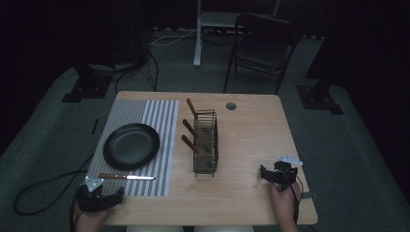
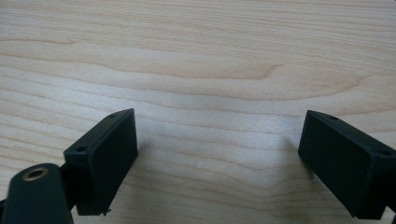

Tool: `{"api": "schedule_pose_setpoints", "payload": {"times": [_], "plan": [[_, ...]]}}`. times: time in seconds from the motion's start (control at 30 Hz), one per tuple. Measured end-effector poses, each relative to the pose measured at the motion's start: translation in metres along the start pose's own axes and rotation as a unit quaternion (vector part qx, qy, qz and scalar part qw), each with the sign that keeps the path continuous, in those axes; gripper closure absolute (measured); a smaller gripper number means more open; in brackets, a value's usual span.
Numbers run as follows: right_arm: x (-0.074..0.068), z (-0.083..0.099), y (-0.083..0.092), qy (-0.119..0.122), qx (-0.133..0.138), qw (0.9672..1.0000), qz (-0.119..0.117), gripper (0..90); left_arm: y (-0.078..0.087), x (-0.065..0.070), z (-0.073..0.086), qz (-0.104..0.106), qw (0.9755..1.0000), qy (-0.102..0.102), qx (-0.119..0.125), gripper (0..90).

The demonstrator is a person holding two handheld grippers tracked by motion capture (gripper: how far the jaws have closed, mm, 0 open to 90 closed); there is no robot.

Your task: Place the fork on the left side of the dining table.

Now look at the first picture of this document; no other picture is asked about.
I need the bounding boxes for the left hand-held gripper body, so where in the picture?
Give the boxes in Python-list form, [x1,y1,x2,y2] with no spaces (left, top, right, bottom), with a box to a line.
[75,175,112,214]

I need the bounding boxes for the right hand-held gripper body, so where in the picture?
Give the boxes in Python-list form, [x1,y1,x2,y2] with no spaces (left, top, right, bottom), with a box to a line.
[272,155,305,192]

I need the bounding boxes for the person's left hand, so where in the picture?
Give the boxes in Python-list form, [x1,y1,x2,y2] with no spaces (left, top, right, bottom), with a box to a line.
[73,203,110,232]

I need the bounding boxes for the person's right hand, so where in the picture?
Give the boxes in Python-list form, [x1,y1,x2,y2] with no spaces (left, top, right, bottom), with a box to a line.
[269,181,303,220]

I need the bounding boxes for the black round plate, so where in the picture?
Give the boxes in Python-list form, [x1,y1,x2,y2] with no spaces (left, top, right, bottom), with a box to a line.
[102,123,161,172]

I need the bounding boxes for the small black bar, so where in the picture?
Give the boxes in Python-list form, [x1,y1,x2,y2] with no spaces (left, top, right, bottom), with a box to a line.
[90,118,101,136]

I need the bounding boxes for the grey striped placemat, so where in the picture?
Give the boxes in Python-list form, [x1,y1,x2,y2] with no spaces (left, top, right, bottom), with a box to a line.
[85,99,180,198]

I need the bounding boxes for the black folding chair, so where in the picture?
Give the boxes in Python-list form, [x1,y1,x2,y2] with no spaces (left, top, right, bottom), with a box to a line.
[222,13,303,96]

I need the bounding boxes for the white metal stand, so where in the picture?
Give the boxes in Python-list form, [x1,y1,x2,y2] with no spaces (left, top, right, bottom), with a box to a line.
[191,0,281,68]

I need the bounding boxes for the wooden-handled table knife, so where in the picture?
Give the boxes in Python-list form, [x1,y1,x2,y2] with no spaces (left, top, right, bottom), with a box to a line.
[98,172,159,182]

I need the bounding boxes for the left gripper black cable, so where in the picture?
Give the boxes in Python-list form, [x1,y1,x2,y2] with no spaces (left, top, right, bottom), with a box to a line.
[68,192,80,232]

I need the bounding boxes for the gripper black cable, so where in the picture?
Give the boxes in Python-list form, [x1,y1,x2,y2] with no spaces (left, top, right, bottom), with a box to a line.
[68,192,80,232]
[280,169,305,225]

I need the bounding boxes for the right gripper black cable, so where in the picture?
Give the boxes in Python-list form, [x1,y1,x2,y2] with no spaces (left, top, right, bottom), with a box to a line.
[280,169,305,225]

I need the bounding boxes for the thick black floor cable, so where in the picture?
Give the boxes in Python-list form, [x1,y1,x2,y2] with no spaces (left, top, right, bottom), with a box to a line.
[12,154,95,218]

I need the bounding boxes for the black wire cutlery rack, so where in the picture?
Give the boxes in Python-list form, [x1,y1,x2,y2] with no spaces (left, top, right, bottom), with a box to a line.
[191,109,220,179]

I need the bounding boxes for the black stand with base plate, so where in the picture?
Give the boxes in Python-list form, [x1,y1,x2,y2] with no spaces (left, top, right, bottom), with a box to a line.
[296,47,345,116]
[61,61,114,103]

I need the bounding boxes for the wooden-handled utensil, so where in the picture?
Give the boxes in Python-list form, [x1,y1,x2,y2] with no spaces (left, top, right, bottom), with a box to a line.
[186,98,208,133]
[182,118,213,154]
[181,133,215,169]

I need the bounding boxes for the thin black floor cables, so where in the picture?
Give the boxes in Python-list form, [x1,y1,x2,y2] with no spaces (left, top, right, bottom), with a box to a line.
[113,47,160,94]

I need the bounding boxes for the white floor cable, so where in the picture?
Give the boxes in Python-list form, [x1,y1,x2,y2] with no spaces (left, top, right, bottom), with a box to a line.
[149,28,198,47]

